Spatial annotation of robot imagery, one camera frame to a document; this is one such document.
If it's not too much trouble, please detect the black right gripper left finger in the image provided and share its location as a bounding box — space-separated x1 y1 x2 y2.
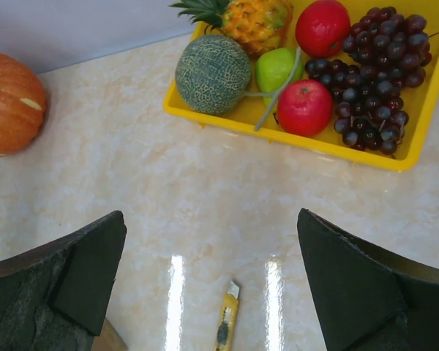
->
0 211 127 350

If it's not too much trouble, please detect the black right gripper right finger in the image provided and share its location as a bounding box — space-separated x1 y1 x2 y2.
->
297 209 439 350

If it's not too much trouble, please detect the yellow utility knife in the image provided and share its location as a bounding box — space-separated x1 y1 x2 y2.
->
214 280 240 351

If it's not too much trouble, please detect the brown cardboard express box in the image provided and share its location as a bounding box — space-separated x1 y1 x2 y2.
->
91 319 128 351

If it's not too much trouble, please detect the red apple at front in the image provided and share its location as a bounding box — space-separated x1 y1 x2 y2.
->
277 79 333 137

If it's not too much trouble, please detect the red apple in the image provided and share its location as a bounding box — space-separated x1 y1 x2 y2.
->
295 0 351 59
277 79 333 137

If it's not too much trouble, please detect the yellow plastic tray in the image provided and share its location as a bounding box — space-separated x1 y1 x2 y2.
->
164 1 439 171

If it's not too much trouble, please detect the orange pumpkin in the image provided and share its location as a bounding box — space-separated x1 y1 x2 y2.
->
0 53 47 157

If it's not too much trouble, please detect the dark purple grape bunch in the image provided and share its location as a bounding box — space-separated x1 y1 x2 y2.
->
305 7 432 156

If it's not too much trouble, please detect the green pear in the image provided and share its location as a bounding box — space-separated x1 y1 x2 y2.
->
255 48 296 92

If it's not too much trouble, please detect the green netted melon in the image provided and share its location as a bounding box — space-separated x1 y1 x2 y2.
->
175 34 252 115

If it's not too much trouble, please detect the red apple at back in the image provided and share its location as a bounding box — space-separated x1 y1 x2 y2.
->
295 0 351 59

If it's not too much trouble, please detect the small pineapple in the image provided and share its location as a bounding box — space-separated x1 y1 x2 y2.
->
170 0 294 57

